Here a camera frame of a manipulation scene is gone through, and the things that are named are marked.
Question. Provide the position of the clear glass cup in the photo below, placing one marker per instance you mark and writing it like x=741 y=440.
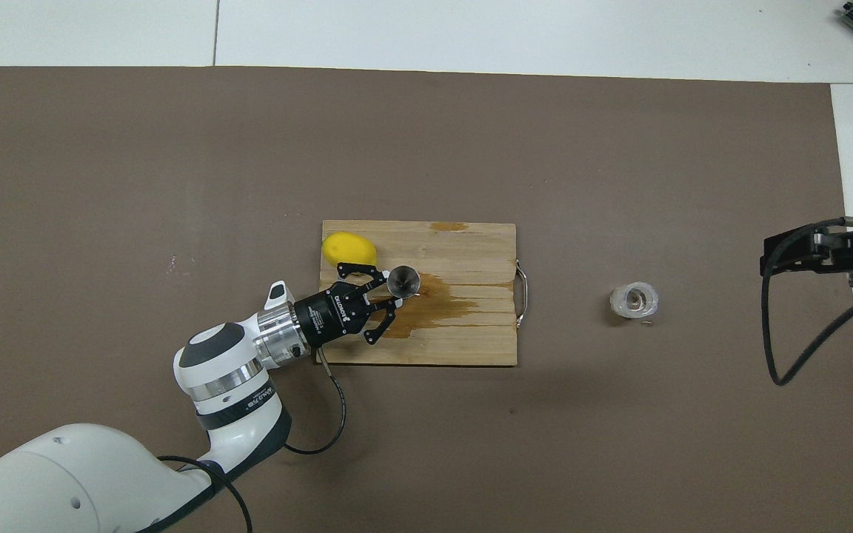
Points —
x=634 y=300

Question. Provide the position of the brown table mat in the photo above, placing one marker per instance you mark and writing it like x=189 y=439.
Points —
x=426 y=148

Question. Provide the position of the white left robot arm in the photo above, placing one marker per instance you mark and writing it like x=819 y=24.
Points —
x=86 y=481

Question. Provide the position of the yellow lemon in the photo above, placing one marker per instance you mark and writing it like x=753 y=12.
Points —
x=349 y=248

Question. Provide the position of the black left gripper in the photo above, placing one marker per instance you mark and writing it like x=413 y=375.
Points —
x=334 y=314

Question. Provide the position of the wooden cutting board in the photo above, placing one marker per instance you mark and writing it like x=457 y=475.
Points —
x=471 y=259

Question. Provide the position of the steel double jigger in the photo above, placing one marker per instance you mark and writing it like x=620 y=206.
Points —
x=403 y=281

